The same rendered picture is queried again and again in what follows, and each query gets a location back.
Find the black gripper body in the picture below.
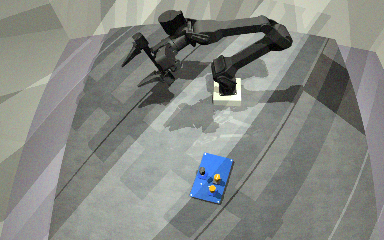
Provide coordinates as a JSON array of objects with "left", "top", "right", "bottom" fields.
[{"left": 132, "top": 32, "right": 179, "bottom": 86}]

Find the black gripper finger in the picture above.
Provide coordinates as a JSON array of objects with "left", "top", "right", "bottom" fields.
[
  {"left": 122, "top": 42, "right": 142, "bottom": 68},
  {"left": 137, "top": 70, "right": 165, "bottom": 87}
]

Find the blue circuit board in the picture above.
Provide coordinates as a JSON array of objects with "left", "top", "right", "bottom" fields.
[{"left": 190, "top": 153, "right": 233, "bottom": 204}]

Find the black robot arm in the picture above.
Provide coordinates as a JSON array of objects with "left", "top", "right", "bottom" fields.
[{"left": 154, "top": 10, "right": 293, "bottom": 96}]

